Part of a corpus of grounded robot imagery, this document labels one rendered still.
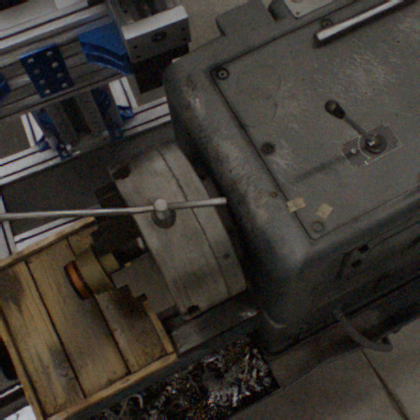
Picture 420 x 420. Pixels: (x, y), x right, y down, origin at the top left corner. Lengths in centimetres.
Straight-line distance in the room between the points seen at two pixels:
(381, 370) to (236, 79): 136
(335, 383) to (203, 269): 123
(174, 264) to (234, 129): 24
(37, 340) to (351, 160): 74
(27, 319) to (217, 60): 66
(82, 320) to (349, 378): 110
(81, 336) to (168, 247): 40
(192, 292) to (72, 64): 71
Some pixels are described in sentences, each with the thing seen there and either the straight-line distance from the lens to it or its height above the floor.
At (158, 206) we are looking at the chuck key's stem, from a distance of 104.
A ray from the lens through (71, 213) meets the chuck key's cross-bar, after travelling 105.
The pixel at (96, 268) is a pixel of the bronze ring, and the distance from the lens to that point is 124.
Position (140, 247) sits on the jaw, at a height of 105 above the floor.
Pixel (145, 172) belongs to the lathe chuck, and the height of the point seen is 123.
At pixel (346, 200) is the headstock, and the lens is 111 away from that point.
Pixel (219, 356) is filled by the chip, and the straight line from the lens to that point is 175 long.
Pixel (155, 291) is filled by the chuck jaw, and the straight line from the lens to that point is 122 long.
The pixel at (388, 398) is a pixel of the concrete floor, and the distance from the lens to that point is 233.
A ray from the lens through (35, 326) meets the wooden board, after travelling 149.
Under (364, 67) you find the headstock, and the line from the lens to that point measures 123.
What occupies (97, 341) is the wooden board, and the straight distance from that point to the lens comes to 145.
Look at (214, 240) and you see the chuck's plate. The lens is 114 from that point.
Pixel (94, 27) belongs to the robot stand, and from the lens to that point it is 159.
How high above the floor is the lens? 228
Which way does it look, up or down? 69 degrees down
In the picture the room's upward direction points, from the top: 10 degrees counter-clockwise
